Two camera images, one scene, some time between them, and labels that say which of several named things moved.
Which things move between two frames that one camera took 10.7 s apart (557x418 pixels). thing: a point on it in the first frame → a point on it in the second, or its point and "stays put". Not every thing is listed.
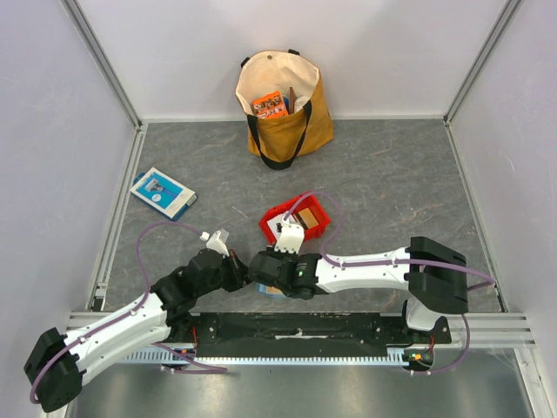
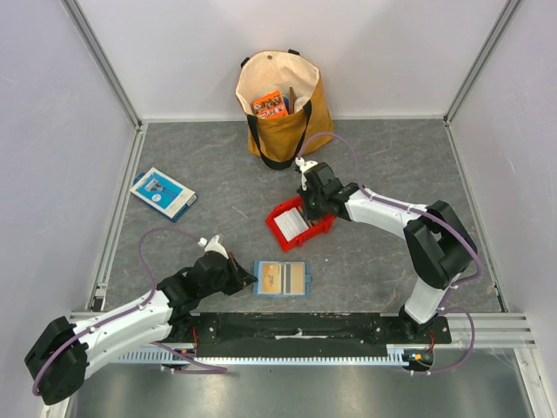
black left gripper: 238,269 stays put
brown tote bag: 278,141 stays put
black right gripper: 258,268 → 312,205
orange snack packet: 270,105 stays put
